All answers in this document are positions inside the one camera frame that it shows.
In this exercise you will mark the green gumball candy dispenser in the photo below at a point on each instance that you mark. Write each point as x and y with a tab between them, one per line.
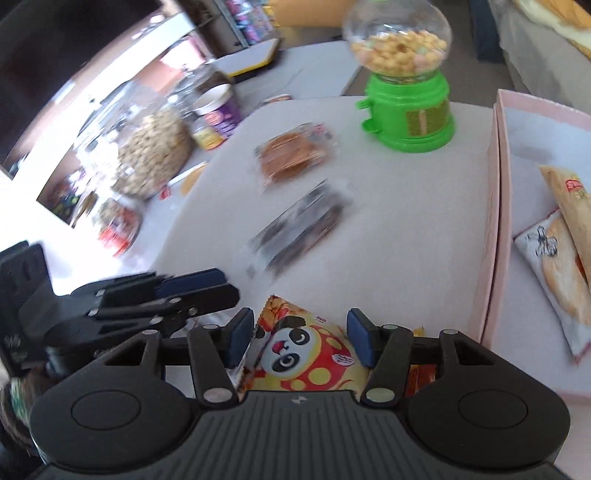
406	101

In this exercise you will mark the brown cake in clear wrapper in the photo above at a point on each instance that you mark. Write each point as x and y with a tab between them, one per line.
293	152

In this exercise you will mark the yellow edged book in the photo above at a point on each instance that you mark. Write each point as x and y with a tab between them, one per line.
251	62

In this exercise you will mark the dark blue cabinet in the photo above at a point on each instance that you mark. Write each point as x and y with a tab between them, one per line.
485	27

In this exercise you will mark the purple snack tub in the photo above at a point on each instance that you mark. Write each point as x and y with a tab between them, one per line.
221	113

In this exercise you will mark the white rice cracker packet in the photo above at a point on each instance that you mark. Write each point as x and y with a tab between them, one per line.
554	281

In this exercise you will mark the small yellow snack tub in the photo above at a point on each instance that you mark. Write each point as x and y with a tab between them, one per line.
207	134

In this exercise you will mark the group of colourful toy bottles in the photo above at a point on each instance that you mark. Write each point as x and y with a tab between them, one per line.
249	21

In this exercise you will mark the orange white flat packet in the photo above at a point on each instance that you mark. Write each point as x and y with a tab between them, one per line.
191	179

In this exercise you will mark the dark clear-wrapped snack packet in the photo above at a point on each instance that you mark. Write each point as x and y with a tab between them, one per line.
300	226

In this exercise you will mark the orange snack packet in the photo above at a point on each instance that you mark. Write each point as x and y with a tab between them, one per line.
421	374

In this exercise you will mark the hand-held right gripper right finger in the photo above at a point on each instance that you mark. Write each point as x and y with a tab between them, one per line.
360	338

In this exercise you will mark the yellow rice cracker packet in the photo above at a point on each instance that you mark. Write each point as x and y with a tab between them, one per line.
570	203

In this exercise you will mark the yellow red panda snack packet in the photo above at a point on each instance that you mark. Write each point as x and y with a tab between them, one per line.
300	350

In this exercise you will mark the small red white packet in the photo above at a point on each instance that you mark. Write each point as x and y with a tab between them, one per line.
278	98

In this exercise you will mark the pink cardboard box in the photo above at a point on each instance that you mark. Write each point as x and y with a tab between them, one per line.
531	147

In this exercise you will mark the small clear glass jar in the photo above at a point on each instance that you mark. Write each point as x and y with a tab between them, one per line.
194	87

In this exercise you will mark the red label jar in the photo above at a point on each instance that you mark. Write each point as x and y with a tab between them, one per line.
117	226

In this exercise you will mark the large glass jar of nuts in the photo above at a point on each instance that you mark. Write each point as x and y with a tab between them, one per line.
154	152

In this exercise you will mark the yellow bean bag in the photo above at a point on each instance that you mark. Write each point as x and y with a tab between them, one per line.
314	11

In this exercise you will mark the black television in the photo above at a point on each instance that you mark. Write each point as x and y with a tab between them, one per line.
60	64

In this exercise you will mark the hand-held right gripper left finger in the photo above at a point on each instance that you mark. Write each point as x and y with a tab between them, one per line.
240	336

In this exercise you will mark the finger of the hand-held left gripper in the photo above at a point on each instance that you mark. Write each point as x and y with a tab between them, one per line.
203	301
194	280

